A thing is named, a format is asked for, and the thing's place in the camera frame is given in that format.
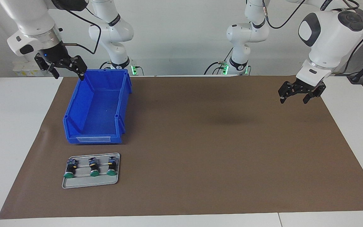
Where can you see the white box with yellow label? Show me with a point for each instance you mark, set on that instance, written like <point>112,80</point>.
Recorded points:
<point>27,66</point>

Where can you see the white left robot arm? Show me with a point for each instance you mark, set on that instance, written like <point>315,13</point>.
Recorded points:
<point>329,34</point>

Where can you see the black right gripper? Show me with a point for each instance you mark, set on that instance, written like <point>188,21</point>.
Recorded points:
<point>54,55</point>

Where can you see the blue plastic storage bin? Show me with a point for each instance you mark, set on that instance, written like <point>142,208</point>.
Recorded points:
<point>99,110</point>

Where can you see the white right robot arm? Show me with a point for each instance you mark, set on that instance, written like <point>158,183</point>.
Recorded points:
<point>30,15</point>

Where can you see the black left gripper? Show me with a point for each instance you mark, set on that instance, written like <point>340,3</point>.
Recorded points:
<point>306,87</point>

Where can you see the grey metal tray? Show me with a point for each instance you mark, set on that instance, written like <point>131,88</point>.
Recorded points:
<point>90,183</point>

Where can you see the green lit base connector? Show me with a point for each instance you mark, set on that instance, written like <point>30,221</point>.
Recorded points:
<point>225,68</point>
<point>134,68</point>

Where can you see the green push button switch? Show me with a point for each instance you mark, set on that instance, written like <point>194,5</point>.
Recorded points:
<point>94,167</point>
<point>112,167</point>
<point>70,170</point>

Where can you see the brown table mat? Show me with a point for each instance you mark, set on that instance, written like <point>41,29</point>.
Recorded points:
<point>200,173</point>

